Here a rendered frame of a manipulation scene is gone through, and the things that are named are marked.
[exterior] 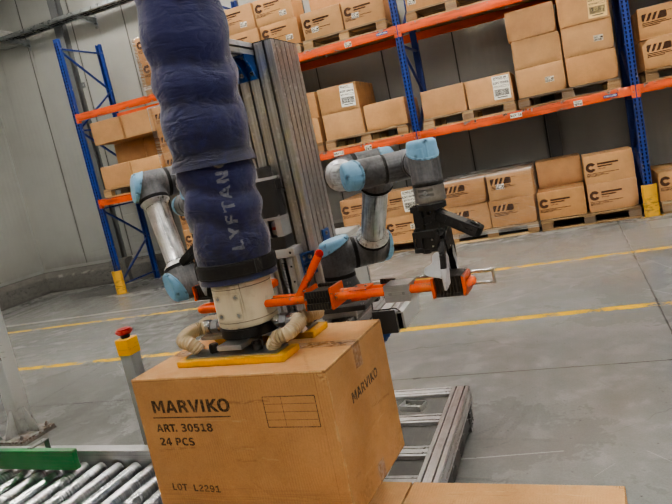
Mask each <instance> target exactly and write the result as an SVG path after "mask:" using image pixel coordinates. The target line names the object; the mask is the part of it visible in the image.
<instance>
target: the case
mask: <svg viewBox="0 0 672 504"><path fill-rule="evenodd" d="M327 325H328V327H327V328H326V329H325V330H323V331H322V332H321V333H319V334H318V335H317V336H316V337H314V338H303V339H293V340H289V341H288V342H286V343H288V344H292V343H298V344H299V347H300V349H299V350H298V351H297V352H296V353H294V354H293V355H292V356H291V357H289V358H288V359H287V360H286V361H284V362H280V363H263V364H246V365H228V366H210V367H193V368H178V366H177V362H178V361H180V360H182V359H183V358H185V357H187V356H188V355H190V354H191V352H189V351H187V350H182V351H180V352H179V353H177V354H175V355H174V356H172V357H170V358H168V359H167V360H165V361H163V362H162V363H160V364H158V365H156V366H155V367H153V368H151V369H149V370H148V371H146V372H144V373H143V374H141V375H139V376H137V377H136V378H134V379H132V380H131V383H132V387H133V391H134V394H135V398H136V402H137V406H138V410H139V414H140V417H141V421H142V425H143V429H144V433H145V437H146V440H147V444H148V448H149V452H150V456H151V460H152V464H153V467H154V471H155V475H156V479H157V483H158V487H159V490H160V494H161V498H162V502H163V504H370V502H371V500H372V499H373V497H374V495H375V494H376V492H377V490H378V489H379V487H380V485H381V484H382V482H383V480H384V479H385V477H386V475H387V474H388V472H389V471H390V469H391V467H392V466H393V464H394V462H395V461H396V459H397V457H398V456H399V454H400V452H401V451H402V449H403V447H404V446H405V444H404V439H403V434H402V429H401V423H400V418H399V413H398V408H397V403H396V398H395V393H394V388H393V383H392V378H391V373H390V368H389V363H388V358H387V353H386V348H385V343H384V338H383V333H382V328H381V322H380V319H372V320H360V321H348V322H337V323H327Z"/></svg>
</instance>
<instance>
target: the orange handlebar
mask: <svg viewBox="0 0 672 504"><path fill-rule="evenodd" d="M271 281H272V286H273V288H274V287H276V286H278V285H279V283H278V280H277V279H271ZM476 281H477V279H476V277H475V276H473V275H469V278H467V279H466V284H467V287H471V286H473V285H475V284H476ZM373 284H374V283H366V284H357V285H355V286H354V287H349V288H341V289H340V292H335V293H334V299H335V300H336V301H338V300H348V299H351V300H350V301H362V300H368V299H370V298H371V297H379V296H384V291H383V286H384V285H385V284H377V285H373ZM409 291H410V292H411V293H420V292H430V291H432V290H431V284H430V279H424V280H415V281H414V284H411V285H410V287H409ZM295 295H296V293H293V294H283V295H274V296H273V298H276V299H267V300H265V302H264V305H265V307H277V306H287V305H298V304H305V302H304V298H303V296H295ZM289 296H294V297H289ZM279 297H286V298H279ZM198 312H199V313H201V314H206V313H216V309H215V305H214V302H209V303H205V304H202V305H200V306H199V307H198Z"/></svg>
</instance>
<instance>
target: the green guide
mask: <svg viewBox="0 0 672 504"><path fill-rule="evenodd" d="M43 442H44V444H45V447H46V448H35V447H37V446H38V445H40V444H41V443H43ZM79 468H81V464H80V462H79V458H78V455H77V449H76V448H52V447H51V444H50V441H49V438H43V439H41V440H40V441H38V442H36V443H35V444H33V445H31V446H30V447H28V448H0V469H24V470H78V469H79Z"/></svg>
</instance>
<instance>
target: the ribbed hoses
mask: <svg viewBox="0 0 672 504"><path fill-rule="evenodd" d="M324 312H325V311H324V310H316V311H309V312H306V308H305V309H303V310H300V311H298V312H296V313H294V314H293V313H292V314H293V315H292V316H291V315H290V316H291V319H290V317H289V319H290V322H288V323H287V324H286V325H285V326H284V327H282V328H279V329H276V330H275V331H273V332H272V333H271V335H270V336H269V338H268V340H267V343H266V348H267V349H268V350H270V351H271V350H277V349H279V348H281V346H282V344H283V343H286V342H288V341H289V340H293V338H295V337H296V336H297V335H298V334H299V333H300V332H301V331H302V330H303V329H304V328H305V326H310V325H311V324H312V323H313V321H314V320H318V319H320V318H322V317H323V316H324ZM214 319H218V317H217V314H216V315H210V316H206V317H204V318H202V319H201V320H200V321H199V322H198V323H195V324H191V325H189V326H187V327H186V328H185V329H183V330H182V331H181V332H180V333H179V334H178V336H177V338H176V344H177V345H178V346H179V347H180V349H183V350H187V351H189V352H191V354H193V355H198V354H199V353H200V352H201V351H202V350H203V349H204V347H205V346H204V344H201V342H199V340H196V337H198V336H200V335H205V334H207V329H206V331H205V328H204V323H203V320H214Z"/></svg>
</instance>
